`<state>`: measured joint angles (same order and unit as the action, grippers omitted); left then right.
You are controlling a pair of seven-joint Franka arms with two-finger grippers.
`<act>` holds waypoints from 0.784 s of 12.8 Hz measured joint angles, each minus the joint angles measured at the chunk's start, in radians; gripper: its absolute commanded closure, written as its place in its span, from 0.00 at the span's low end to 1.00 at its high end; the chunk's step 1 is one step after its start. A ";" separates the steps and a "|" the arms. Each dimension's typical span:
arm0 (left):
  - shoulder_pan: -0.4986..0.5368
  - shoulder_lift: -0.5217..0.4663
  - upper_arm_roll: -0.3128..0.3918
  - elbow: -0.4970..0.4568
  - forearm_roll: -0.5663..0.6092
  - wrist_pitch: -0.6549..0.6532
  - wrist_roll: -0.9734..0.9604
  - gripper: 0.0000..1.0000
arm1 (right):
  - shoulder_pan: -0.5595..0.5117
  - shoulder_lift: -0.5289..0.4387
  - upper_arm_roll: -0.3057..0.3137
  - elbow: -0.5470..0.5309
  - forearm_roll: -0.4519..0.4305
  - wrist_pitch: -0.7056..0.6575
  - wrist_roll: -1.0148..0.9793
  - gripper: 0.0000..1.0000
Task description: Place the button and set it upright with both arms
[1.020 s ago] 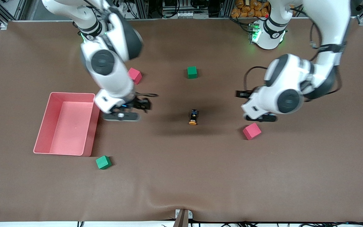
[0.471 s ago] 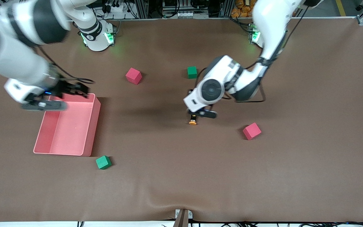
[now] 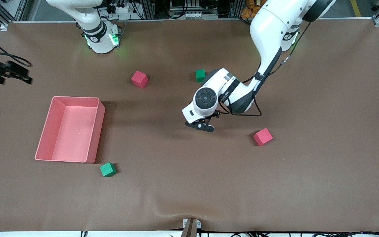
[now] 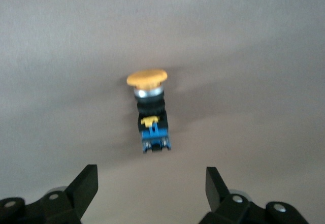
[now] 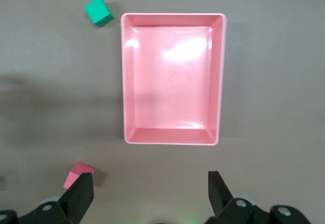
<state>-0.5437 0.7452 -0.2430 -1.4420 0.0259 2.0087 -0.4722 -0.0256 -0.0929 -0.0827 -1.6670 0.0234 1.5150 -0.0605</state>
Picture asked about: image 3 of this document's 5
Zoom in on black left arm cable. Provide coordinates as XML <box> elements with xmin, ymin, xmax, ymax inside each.
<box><xmin>218</xmin><ymin>20</ymin><xmax>312</xmax><ymax>118</ymax></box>

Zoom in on red foam cube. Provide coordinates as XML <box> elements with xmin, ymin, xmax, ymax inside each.
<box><xmin>131</xmin><ymin>70</ymin><xmax>149</xmax><ymax>89</ymax></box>
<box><xmin>253</xmin><ymin>128</ymin><xmax>274</xmax><ymax>147</ymax></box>

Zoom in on metal table edge bracket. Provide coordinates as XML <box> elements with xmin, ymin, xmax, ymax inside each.
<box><xmin>182</xmin><ymin>218</ymin><xmax>202</xmax><ymax>237</ymax></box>

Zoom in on aluminium table frame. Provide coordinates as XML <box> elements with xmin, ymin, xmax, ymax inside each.
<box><xmin>0</xmin><ymin>0</ymin><xmax>379</xmax><ymax>69</ymax></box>

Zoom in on brown table mat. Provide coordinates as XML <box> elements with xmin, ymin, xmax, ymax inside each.
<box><xmin>0</xmin><ymin>18</ymin><xmax>379</xmax><ymax>232</ymax></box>

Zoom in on white power strip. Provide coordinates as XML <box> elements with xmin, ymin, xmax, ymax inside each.
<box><xmin>112</xmin><ymin>3</ymin><xmax>136</xmax><ymax>14</ymax></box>

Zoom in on pink plastic tray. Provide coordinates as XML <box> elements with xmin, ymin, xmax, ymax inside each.
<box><xmin>34</xmin><ymin>96</ymin><xmax>106</xmax><ymax>164</ymax></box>

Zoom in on orange bags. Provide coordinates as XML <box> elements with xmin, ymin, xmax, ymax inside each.
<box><xmin>240</xmin><ymin>0</ymin><xmax>264</xmax><ymax>18</ymax></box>

